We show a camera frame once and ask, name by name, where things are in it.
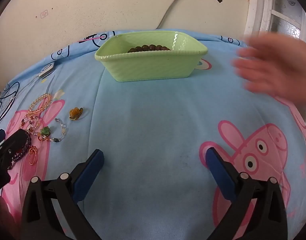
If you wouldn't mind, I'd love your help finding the amber stone pendant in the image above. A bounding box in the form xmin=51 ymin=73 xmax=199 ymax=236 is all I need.
xmin=69 ymin=107 xmax=84 ymax=121

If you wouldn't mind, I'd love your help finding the orange crystal bead bracelet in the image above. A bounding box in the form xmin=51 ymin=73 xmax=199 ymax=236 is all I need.
xmin=27 ymin=93 xmax=54 ymax=117

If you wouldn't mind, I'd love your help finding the white window frame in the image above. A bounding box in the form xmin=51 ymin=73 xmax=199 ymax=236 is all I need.
xmin=243 ymin=0 xmax=306 ymax=46

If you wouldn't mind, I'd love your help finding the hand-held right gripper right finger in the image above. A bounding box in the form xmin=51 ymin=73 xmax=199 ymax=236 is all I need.
xmin=205 ymin=147 xmax=289 ymax=240

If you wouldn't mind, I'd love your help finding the blue cartoon pig blanket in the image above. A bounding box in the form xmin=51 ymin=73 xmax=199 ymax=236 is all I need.
xmin=0 ymin=29 xmax=306 ymax=240

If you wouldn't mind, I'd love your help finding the thin red gold chain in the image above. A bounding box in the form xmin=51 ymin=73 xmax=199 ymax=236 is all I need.
xmin=28 ymin=146 xmax=39 ymax=166

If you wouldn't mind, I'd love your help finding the grey wall cable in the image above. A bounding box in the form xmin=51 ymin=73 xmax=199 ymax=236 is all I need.
xmin=155 ymin=0 xmax=194 ymax=30

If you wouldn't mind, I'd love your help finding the light green plastic basket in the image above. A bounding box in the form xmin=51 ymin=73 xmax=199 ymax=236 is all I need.
xmin=94 ymin=30 xmax=208 ymax=82

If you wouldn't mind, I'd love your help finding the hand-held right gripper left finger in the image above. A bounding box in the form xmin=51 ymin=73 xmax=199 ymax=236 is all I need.
xmin=20 ymin=149 xmax=105 ymax=240

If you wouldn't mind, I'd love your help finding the multicolour stone necklace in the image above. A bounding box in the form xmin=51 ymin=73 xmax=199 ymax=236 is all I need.
xmin=21 ymin=116 xmax=68 ymax=143

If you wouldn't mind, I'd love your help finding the dark purple bead bracelet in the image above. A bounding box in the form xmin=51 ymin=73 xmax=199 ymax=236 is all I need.
xmin=7 ymin=134 xmax=33 ymax=170

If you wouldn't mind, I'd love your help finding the small white device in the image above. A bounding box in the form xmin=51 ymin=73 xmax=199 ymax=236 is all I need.
xmin=39 ymin=63 xmax=56 ymax=79

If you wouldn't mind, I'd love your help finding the brown wooden bead bracelet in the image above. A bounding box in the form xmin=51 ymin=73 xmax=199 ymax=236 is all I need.
xmin=127 ymin=44 xmax=171 ymax=54

